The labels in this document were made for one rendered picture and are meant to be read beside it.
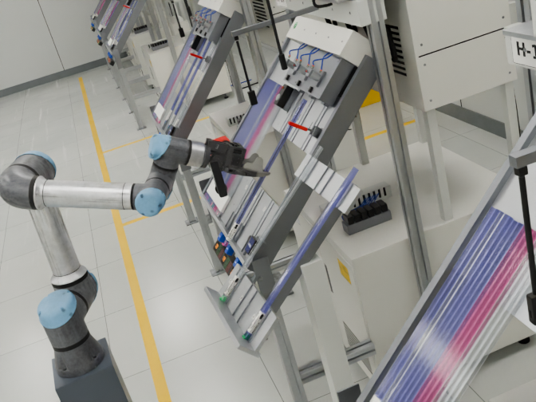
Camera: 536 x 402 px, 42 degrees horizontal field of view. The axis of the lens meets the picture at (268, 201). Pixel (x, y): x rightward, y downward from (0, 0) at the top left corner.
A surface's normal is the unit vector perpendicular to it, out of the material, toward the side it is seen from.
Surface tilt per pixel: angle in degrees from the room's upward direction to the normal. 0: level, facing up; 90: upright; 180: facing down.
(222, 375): 0
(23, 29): 90
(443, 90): 90
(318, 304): 90
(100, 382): 90
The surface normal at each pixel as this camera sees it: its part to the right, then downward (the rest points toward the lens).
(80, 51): 0.29, 0.32
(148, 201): -0.06, 0.43
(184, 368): -0.25, -0.88
